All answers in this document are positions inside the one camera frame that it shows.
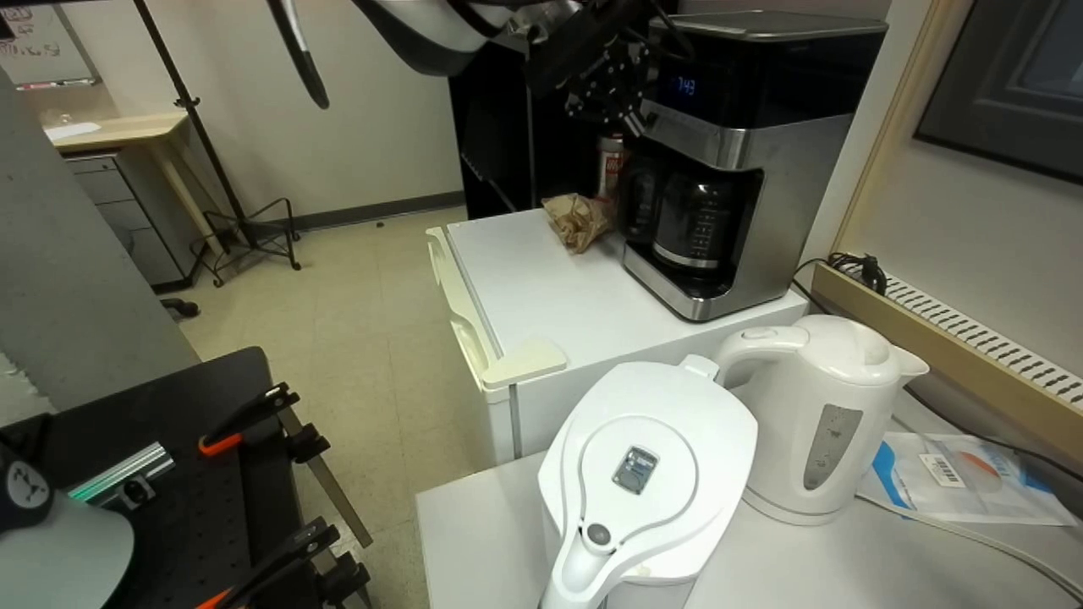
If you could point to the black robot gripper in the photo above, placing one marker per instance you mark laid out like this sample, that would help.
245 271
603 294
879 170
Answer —
596 59

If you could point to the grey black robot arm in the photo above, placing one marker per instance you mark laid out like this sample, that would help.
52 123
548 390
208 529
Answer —
443 40

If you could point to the black and steel coffee maker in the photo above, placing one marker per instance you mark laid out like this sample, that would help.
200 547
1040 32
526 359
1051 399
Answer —
753 88

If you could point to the glass coffee carafe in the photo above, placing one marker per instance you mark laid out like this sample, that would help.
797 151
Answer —
684 210

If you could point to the white mini fridge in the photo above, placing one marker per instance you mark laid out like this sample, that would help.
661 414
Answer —
540 324

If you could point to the white electric kettle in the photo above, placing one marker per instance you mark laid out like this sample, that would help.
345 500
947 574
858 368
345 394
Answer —
822 390

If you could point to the white water filter pitcher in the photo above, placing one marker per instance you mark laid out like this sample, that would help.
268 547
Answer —
640 484

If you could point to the dark framed window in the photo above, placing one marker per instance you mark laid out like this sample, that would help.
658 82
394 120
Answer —
1013 87

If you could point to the black tripod stand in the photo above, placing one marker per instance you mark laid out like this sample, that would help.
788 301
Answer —
257 234

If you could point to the grey filing cabinet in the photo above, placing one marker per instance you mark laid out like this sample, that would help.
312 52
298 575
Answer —
144 210

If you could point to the orange black bar clamp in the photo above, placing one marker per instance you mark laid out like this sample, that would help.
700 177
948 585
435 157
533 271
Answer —
258 422
345 579

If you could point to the blue white paper packet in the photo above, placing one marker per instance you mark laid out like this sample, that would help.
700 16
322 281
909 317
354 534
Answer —
964 478

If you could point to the white wall radiator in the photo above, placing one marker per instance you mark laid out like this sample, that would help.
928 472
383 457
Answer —
1011 380

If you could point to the whiteboard on wall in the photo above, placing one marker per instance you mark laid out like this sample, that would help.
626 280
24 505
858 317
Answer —
43 52

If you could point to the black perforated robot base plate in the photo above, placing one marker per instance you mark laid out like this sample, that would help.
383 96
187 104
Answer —
111 505

